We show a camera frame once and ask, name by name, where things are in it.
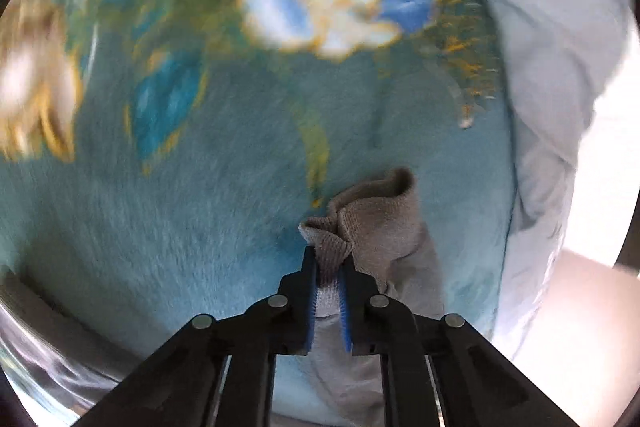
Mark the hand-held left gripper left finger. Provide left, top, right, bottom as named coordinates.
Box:
left=87, top=246, right=319, bottom=427

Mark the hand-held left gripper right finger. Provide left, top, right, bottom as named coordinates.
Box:
left=336, top=256, right=581, bottom=427

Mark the beige grey knit garment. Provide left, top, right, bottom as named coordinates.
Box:
left=298, top=167, right=447, bottom=427

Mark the teal floral plush blanket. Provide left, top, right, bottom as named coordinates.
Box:
left=0, top=0, right=517, bottom=427

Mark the light blue daisy duvet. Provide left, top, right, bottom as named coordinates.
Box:
left=450, top=0, right=640, bottom=358

